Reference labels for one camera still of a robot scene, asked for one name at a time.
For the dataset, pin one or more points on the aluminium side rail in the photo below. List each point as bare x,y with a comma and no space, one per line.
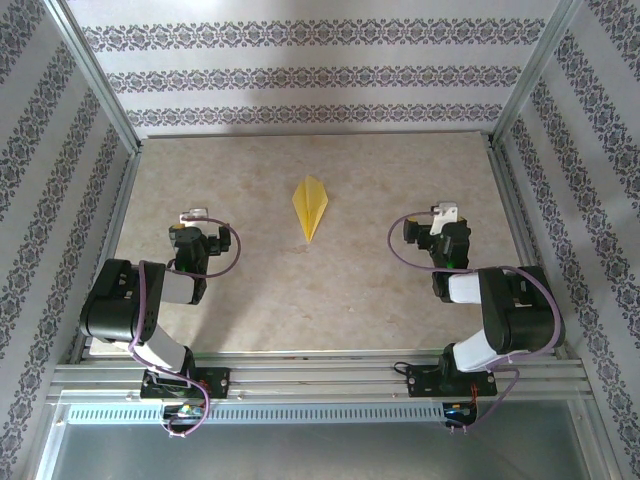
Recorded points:
114,230
520,230

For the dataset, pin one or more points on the small circuit board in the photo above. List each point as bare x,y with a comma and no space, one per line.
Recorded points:
184,411
457,411

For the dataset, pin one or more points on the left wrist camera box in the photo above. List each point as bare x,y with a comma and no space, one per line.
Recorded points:
195,215

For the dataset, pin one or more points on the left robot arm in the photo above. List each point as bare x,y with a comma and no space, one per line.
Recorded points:
115,305

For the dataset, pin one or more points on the aluminium frame post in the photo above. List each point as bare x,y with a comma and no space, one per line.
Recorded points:
95,77
535,75

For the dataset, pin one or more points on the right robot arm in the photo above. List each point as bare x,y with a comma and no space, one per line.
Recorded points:
520,315

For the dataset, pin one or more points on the grey metal panel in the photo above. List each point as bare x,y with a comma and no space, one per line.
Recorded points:
320,455

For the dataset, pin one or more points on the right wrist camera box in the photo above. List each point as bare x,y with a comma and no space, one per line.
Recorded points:
445,212

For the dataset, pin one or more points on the aluminium mounting rail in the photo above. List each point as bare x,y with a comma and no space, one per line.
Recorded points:
320,380

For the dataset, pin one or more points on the yellow paper sheet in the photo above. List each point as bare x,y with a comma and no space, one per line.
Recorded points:
310,205

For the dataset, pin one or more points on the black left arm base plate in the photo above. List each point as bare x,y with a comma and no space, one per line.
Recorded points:
217,382

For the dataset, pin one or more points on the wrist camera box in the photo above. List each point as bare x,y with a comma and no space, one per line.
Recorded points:
445,212
195,215

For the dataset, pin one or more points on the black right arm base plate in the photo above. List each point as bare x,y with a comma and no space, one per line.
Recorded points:
425,382

